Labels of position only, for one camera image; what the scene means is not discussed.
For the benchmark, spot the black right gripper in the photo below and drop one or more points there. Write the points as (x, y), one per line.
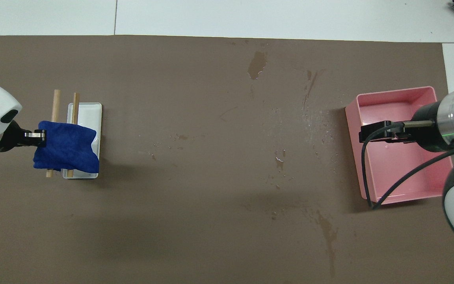
(424, 128)

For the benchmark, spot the wooden dowel rod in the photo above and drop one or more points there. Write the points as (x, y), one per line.
(75, 108)
(56, 106)

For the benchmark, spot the blue towel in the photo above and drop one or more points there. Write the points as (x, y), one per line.
(67, 148)

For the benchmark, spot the pink plastic bin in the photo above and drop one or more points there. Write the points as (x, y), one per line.
(392, 110)

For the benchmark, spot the brown table mat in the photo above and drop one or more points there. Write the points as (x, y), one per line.
(211, 126)

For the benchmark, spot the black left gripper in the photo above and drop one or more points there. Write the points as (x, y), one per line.
(14, 138)

